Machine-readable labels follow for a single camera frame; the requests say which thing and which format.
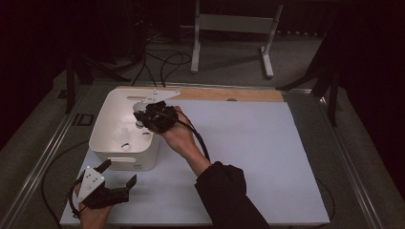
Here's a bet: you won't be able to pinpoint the person's right hand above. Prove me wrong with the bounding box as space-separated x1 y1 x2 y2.
160 105 201 158

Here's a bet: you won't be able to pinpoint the wooden board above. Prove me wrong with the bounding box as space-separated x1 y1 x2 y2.
116 85 285 103

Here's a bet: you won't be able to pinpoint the black floor cables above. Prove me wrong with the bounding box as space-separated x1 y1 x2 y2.
132 31 192 88

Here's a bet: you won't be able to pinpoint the pale blue table mat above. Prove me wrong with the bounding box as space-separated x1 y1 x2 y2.
59 98 330 227

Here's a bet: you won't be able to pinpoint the black cable on floor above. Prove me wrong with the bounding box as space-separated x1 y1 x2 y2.
40 138 91 229

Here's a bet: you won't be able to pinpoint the white metal stand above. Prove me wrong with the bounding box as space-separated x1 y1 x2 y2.
180 0 285 79

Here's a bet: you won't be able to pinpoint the white plastic bin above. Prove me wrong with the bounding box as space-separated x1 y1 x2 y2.
88 88 161 172

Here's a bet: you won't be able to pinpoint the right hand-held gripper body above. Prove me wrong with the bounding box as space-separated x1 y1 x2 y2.
133 89 181 134

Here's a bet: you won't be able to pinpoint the person's left hand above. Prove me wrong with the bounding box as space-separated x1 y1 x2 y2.
76 202 113 229

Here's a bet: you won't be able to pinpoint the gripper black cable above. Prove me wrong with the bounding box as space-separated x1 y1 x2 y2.
67 173 84 219
174 113 336 223

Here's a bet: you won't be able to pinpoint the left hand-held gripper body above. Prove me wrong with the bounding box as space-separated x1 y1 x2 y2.
75 167 131 211

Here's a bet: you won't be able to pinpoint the black metal stand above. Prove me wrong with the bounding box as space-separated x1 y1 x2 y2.
65 53 132 115
276 6 343 128

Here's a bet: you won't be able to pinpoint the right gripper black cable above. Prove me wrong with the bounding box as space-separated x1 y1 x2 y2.
174 113 336 223

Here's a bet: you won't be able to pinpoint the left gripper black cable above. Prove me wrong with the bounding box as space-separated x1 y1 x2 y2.
67 173 84 219

